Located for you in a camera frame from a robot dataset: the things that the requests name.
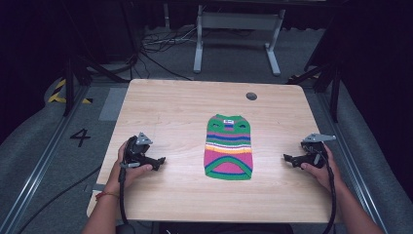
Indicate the person's right hand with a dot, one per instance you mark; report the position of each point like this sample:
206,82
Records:
321,176

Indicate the grey round table grommet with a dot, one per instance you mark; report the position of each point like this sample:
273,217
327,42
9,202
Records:
251,96

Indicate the grey metal table frame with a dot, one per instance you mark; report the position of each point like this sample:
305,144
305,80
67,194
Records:
238,21

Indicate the person's left hand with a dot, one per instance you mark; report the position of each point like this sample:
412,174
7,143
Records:
131,174

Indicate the yellow black hazard tape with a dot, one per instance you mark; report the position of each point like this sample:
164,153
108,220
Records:
56,94

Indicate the dark curtain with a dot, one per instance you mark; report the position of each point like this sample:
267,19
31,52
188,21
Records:
26,48
376,65

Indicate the striped knitted pet sweater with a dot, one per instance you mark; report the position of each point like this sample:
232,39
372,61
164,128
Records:
229,152

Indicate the aluminium floor rail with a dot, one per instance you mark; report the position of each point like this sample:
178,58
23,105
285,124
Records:
39,169
354,162

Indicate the black metal stand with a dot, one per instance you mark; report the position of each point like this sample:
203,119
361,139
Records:
68,87
334,94

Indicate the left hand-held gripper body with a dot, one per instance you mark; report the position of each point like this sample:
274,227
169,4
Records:
134,152

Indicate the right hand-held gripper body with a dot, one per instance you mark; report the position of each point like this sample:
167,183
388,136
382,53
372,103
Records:
315,154

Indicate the grey floor plate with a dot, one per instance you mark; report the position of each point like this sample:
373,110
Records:
113,104

